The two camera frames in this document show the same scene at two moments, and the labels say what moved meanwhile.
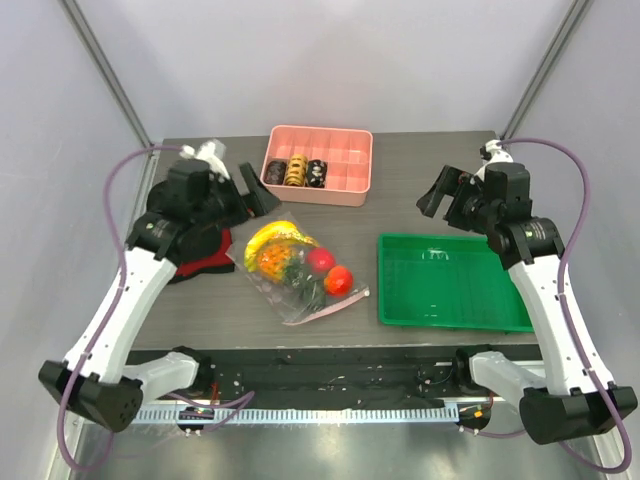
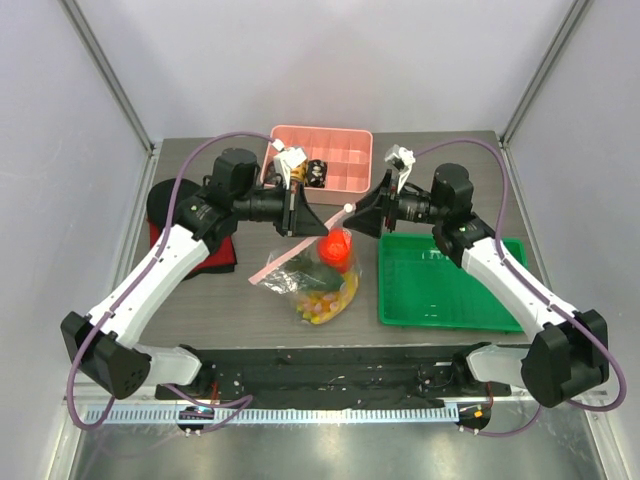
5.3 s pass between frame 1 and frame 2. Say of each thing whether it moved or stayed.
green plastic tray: stayed
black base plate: stayed
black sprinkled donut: stayed
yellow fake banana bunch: moved
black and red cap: stayed
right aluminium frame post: stayed
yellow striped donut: stayed
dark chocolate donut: stayed
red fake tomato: moved
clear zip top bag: moved
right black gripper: moved
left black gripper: moved
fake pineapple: moved
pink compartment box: stayed
